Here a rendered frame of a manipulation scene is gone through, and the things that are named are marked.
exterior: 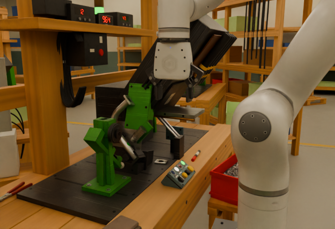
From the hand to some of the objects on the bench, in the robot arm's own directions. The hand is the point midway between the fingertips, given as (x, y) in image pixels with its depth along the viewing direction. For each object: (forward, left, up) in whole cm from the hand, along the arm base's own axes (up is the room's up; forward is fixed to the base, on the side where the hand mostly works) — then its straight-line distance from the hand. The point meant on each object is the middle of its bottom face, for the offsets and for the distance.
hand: (173, 97), depth 81 cm
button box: (+7, -32, -43) cm, 54 cm away
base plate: (+33, -55, -40) cm, 76 cm away
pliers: (+66, -6, -40) cm, 78 cm away
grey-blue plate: (+16, -61, -39) cm, 74 cm away
